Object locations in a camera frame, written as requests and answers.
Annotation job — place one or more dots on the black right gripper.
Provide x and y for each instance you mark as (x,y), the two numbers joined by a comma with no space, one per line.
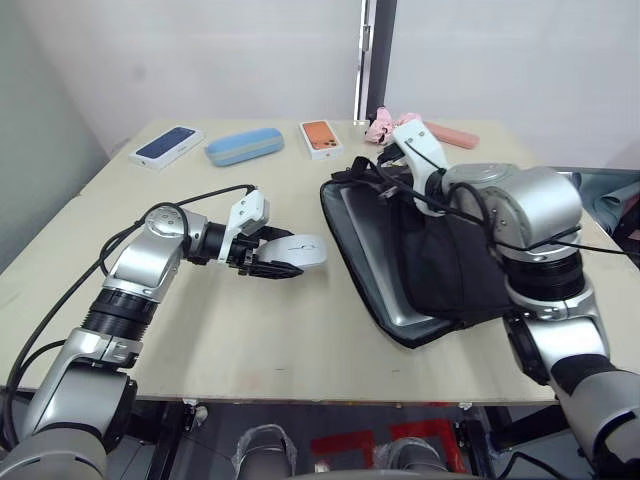
(390,155)

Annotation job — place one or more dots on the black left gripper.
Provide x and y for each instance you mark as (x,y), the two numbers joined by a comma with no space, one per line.
(243,257)

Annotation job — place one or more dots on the white computer mouse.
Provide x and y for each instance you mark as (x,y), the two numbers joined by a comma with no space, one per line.
(297,250)

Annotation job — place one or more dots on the black laptop bag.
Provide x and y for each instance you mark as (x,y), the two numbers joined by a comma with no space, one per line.
(450,270)

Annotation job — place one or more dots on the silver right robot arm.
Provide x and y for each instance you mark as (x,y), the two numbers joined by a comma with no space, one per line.
(540,200)

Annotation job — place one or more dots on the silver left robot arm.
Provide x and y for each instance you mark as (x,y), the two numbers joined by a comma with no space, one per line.
(145,255)

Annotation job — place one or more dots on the silver laptop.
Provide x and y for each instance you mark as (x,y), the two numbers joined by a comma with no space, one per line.
(370,240)

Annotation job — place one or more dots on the pink crumpled cloth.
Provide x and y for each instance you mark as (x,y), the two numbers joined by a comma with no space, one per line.
(380,127)

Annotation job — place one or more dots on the orange phone box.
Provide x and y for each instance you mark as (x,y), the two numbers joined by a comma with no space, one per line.
(322,139)

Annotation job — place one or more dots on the pink pencil case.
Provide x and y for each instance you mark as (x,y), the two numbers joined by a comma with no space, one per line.
(452,134)

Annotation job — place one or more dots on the light blue glasses case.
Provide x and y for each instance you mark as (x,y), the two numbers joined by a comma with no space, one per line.
(245,146)

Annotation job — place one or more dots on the blue phone box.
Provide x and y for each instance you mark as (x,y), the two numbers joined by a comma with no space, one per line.
(167,146)

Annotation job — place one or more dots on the grey plastic-wrapped rounded shape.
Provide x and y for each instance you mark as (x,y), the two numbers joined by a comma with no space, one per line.
(412,457)
(265,452)

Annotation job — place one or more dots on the teal cloth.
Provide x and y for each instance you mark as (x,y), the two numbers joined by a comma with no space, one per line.
(617,200)

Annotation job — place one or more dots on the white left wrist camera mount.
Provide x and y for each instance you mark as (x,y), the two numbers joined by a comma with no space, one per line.
(248,210)

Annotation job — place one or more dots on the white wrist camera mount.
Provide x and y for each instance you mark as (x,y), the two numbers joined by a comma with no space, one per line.
(248,210)
(422,147)

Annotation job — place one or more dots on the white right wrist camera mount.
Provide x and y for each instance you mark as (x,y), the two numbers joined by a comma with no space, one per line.
(422,147)

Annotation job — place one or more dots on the dark vertical post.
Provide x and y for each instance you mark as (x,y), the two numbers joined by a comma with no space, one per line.
(377,60)

